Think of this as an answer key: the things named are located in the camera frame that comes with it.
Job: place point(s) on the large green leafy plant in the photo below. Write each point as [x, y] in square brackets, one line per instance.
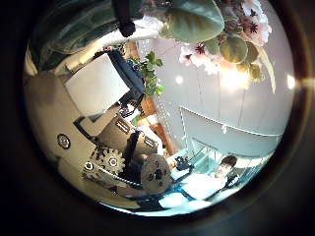
[149, 73]

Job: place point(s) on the flower bouquet with green stem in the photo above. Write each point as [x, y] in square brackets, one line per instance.
[210, 29]

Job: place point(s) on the black camera equipment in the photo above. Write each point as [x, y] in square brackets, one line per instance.
[183, 163]

